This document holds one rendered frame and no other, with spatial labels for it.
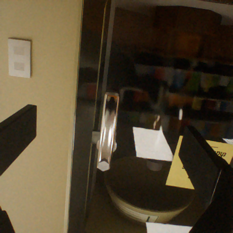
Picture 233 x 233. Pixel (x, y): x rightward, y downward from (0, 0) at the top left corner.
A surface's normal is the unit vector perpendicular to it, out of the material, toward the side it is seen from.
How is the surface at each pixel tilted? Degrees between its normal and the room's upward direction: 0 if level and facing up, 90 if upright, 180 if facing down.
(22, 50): 90
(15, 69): 90
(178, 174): 90
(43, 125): 90
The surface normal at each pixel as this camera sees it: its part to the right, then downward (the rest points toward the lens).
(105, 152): -0.03, 0.33
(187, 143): -0.99, -0.13
